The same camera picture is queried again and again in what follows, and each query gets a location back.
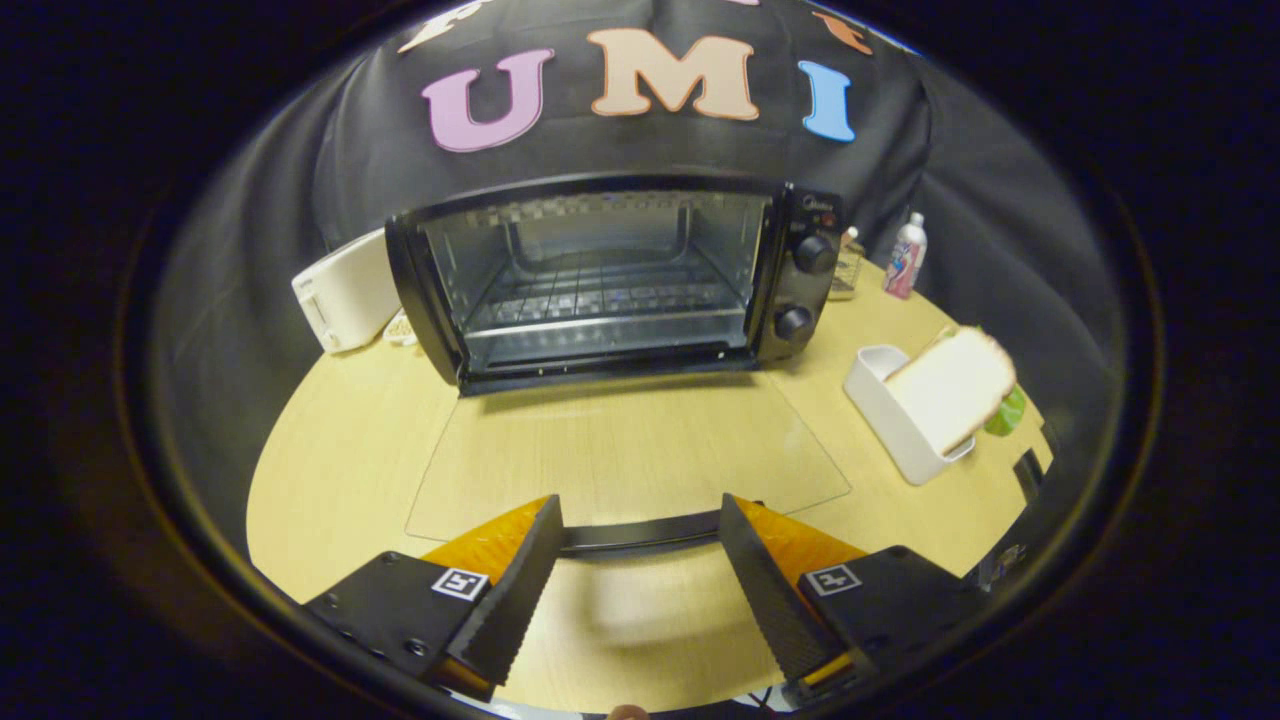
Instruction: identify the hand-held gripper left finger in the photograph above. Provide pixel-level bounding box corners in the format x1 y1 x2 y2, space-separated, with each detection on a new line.
300 495 566 703

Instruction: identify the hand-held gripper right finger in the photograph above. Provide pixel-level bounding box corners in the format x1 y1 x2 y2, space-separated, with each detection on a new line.
718 493 991 703

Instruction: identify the lettuce bread sandwich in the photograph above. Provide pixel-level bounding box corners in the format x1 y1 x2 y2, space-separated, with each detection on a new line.
884 326 1029 457

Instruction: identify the black toaster oven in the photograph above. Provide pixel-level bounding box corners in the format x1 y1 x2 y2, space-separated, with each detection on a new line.
385 175 853 557

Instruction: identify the white bread toaster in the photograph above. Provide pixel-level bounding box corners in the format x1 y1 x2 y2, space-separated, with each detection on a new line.
291 228 402 354

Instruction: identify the white rectangular tray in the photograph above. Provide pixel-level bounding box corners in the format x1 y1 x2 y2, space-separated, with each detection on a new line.
843 345 977 487

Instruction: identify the pink and white bottle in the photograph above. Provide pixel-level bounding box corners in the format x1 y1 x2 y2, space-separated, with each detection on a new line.
882 211 929 300

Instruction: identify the clear wire basket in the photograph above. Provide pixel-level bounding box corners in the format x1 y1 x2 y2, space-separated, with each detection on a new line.
829 227 864 302

